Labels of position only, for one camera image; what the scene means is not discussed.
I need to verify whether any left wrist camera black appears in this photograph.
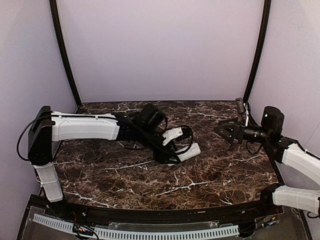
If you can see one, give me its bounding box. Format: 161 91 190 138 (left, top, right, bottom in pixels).
137 103 166 130

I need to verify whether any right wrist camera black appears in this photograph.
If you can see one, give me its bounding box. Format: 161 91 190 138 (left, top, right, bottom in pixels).
261 106 285 132

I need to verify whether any left camera black cable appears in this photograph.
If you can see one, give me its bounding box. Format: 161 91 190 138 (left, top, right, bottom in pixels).
122 124 195 161

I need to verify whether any white remote control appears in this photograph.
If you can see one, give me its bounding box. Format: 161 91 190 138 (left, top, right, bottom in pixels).
165 142 201 166

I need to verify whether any black frame post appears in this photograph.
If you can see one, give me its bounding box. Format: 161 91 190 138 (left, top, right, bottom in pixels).
243 0 272 103
49 0 83 108

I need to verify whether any right black frame post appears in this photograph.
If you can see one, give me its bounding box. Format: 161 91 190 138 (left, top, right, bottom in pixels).
243 0 272 103

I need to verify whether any left black frame post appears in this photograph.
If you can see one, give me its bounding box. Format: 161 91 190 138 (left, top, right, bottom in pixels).
49 0 83 108

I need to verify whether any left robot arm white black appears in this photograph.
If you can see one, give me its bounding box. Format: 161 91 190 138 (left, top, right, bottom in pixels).
24 104 181 203

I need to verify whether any white slotted cable duct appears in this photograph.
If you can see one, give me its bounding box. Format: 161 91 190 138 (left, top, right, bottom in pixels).
32 213 240 240

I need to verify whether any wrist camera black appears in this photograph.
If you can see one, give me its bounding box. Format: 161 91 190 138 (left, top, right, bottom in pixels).
261 106 285 132
137 103 166 130

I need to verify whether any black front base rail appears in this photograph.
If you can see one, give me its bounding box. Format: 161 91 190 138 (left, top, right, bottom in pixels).
46 201 284 225

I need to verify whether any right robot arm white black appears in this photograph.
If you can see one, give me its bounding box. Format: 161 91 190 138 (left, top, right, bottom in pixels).
213 117 320 216

